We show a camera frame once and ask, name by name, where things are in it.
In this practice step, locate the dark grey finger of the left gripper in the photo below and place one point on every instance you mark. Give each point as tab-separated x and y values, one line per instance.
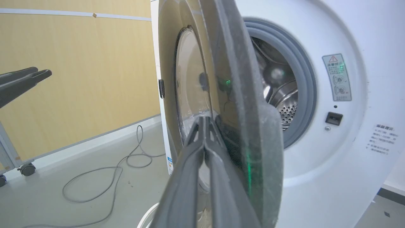
15	75
22	87

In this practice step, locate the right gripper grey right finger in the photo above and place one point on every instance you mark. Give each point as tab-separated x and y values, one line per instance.
224	190

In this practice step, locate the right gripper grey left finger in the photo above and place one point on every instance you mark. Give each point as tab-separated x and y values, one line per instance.
186	177

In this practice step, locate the round grey washing machine door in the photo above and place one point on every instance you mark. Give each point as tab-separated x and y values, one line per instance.
253	126

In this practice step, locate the black door hinge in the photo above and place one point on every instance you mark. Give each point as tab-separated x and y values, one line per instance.
161	88

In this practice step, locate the black door latch slot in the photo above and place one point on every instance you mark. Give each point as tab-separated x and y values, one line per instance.
334	118

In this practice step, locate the grey rubber door gasket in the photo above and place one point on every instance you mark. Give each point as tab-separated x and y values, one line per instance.
304	69

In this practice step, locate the white washing machine body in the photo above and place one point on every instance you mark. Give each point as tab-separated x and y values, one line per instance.
364	31

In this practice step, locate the small blue energy sticker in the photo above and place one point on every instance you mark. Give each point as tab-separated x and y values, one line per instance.
170	165

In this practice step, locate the grey caster wheel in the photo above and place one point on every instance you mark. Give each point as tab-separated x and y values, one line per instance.
2	180
28	169

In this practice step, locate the stainless steel perforated drum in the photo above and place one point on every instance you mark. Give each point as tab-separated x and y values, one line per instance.
284	95

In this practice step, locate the grey warning sticker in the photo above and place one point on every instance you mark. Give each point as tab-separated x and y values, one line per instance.
337	77

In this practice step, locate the printed text label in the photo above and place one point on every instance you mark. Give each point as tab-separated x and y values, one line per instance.
383	139

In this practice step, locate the grey metal cart frame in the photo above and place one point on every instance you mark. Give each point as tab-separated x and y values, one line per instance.
8	152

